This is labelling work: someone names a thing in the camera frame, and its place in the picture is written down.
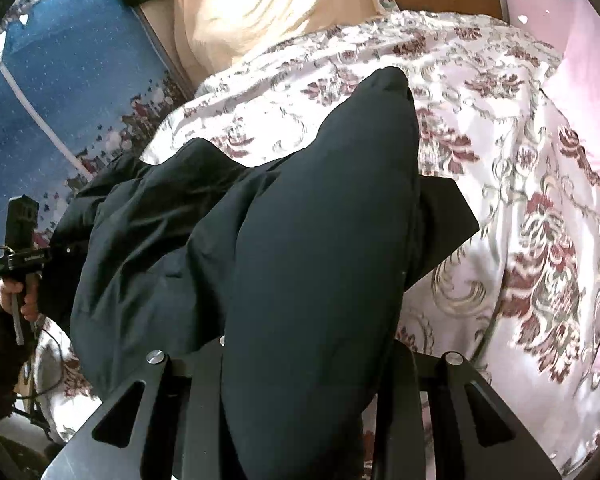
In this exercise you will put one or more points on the floral satin bedspread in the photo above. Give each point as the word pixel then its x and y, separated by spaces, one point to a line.
pixel 505 135

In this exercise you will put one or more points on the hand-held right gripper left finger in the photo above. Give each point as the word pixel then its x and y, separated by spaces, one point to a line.
pixel 155 385

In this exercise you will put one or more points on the blue printed wall cloth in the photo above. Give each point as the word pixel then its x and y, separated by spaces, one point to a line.
pixel 55 100

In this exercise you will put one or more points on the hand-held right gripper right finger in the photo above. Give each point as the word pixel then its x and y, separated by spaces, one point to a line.
pixel 450 395

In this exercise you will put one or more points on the pink cloth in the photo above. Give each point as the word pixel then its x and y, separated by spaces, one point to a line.
pixel 590 85

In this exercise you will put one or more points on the black garment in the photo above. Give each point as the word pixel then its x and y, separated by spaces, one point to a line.
pixel 305 240

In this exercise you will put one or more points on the cream blanket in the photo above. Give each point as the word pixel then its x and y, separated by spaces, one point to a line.
pixel 260 5

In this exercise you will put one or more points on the person's left hand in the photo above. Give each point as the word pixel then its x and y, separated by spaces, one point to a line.
pixel 30 305

